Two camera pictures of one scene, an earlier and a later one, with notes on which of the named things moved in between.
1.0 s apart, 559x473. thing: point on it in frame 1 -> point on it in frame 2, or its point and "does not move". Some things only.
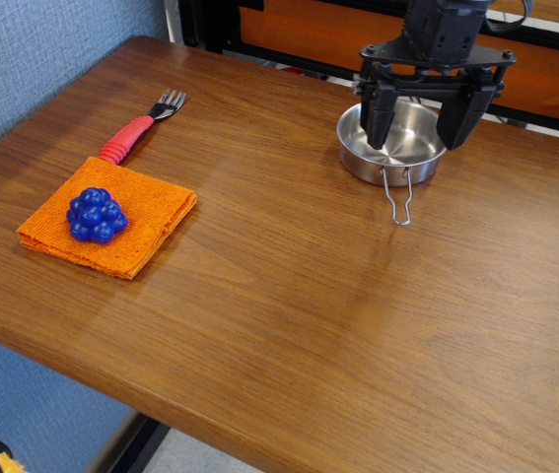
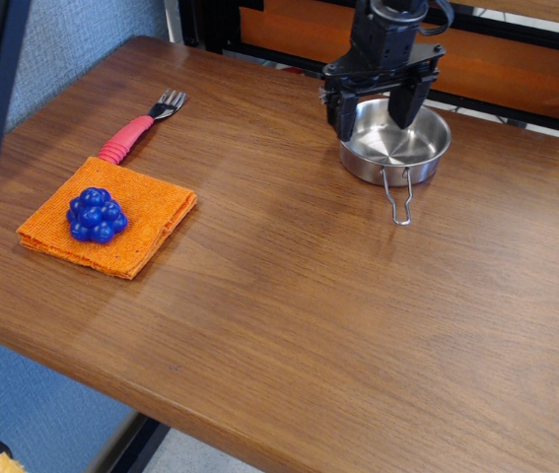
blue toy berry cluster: x=95 y=216 does not move
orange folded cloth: x=152 y=208 does not move
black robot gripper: x=438 y=56 -> x=384 y=52
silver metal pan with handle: x=410 y=155 does not move
